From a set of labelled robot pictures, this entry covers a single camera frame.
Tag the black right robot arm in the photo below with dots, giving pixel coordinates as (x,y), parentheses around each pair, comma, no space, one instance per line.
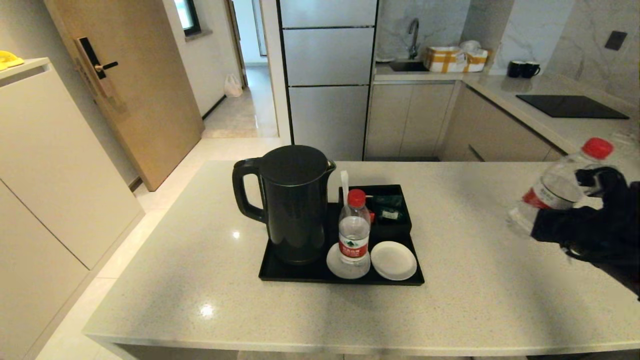
(627,250)

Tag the dark green package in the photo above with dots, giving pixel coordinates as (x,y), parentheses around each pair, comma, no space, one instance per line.
(389,201)

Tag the beige drawer base cabinet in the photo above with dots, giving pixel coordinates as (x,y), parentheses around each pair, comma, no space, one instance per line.
(492,132)

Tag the cardboard box with yellow tape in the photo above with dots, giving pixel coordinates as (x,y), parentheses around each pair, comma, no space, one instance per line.
(444,61)

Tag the dark framed window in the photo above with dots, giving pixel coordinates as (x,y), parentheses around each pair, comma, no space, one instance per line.
(186,15)

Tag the black compartment condiment box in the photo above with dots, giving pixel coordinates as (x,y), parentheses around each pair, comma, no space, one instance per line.
(400,227)

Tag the round white saucer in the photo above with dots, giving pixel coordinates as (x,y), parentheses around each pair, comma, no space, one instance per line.
(394,261)
(336,267)

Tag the black ceramic mug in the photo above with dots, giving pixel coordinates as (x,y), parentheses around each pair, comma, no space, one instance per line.
(514,69)
(530,70)

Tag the yellow object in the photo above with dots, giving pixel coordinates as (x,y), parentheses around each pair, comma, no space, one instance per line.
(7,60)

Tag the white paper napkin packet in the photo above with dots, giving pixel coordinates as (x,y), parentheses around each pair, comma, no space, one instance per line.
(344,181)

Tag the black gold door lock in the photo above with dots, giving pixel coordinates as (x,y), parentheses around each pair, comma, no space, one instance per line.
(93,60)

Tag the clear water bottle red cap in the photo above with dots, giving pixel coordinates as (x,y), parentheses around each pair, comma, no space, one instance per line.
(354,230)
(557,187)

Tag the black sachet white label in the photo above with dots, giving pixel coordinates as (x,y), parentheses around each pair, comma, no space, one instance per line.
(390,215)

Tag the silver multi-door refrigerator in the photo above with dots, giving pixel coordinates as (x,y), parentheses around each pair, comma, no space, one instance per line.
(327,110)

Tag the black rectangular serving tray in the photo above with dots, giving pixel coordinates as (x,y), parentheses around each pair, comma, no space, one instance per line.
(295,274)

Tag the beige two-door base cabinet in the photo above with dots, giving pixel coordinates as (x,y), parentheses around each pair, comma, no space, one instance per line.
(407,120)

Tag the chrome kitchen faucet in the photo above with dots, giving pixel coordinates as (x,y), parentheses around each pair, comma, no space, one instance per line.
(414,48)

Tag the black electric kettle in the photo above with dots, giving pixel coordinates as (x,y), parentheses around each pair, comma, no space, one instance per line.
(295,215)

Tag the dark wall socket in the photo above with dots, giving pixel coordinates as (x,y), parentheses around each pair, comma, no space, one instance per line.
(616,40)

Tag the dark kitchen sink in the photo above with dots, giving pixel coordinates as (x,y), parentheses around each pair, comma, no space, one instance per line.
(407,66)

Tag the white plastic bag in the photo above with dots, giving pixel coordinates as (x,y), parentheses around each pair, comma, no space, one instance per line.
(232,87)

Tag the tall cream cabinet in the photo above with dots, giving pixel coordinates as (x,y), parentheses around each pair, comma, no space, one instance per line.
(50,175)

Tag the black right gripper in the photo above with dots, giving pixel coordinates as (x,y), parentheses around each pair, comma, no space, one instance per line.
(585,227)

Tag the crumpled white plastic wrap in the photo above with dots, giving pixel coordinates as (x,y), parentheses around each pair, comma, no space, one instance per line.
(469,46)

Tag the light wooden door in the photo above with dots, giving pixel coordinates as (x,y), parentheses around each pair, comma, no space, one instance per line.
(142,100)

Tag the black induction cooktop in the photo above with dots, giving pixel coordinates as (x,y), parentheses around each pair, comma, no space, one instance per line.
(569,106)

